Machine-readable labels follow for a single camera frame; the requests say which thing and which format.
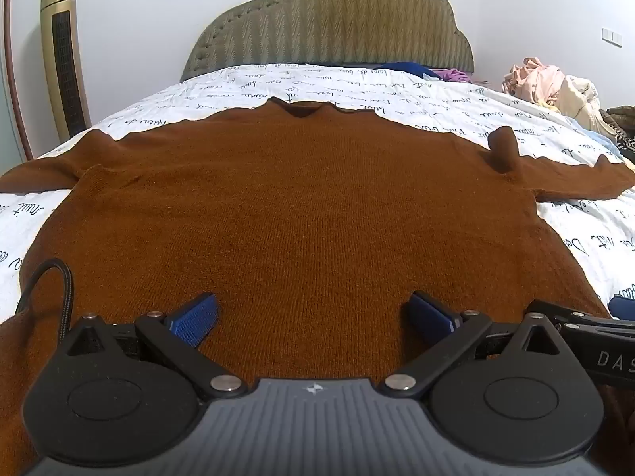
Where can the gold tower air conditioner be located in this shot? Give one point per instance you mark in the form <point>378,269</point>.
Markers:
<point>64,59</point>

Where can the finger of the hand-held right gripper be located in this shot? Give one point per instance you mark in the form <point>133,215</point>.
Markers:
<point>570,318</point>
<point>624,307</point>

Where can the white wall switch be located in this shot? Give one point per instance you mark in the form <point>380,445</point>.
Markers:
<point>612,37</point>

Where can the brown knit sweater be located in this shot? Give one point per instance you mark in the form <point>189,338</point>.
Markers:
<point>307,218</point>

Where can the door with brown frame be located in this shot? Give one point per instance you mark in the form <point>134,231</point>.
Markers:
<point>7,109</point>

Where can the blue cloth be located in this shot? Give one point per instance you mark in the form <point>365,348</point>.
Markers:
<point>404,69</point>

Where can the black white patterned cloth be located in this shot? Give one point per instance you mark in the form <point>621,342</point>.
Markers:
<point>627,146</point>

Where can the pink clothes pile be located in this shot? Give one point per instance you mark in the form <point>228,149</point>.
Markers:
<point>533,82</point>

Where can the white printed bedspread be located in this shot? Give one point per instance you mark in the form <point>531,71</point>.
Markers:
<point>347,84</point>

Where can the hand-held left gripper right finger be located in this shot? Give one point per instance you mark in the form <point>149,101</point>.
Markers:
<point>430,310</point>

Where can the cream clothes pile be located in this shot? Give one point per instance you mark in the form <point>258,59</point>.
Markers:
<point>580,99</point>

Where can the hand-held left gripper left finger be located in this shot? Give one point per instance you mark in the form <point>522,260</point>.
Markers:
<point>194,320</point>

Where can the olive padded headboard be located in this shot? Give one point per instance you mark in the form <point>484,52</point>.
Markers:
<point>322,20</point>

